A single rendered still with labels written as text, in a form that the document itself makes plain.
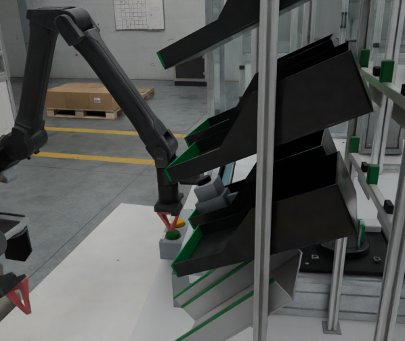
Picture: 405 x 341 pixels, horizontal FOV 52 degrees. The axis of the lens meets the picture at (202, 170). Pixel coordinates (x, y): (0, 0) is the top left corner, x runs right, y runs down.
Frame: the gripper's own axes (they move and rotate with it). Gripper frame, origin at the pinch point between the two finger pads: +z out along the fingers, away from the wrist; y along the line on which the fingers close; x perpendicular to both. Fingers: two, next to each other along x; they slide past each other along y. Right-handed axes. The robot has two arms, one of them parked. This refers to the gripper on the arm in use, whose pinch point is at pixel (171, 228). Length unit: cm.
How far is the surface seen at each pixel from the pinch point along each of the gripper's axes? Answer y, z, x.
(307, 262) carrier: -11.6, 1.7, -37.4
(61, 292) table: -15.9, 12.4, 28.3
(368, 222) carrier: 8, 0, -56
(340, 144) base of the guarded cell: 119, 13, -67
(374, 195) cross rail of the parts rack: -43, -32, -43
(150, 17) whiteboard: 840, -43, 226
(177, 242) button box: -3.4, 2.6, -2.5
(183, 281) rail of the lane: -18.5, 4.4, -6.8
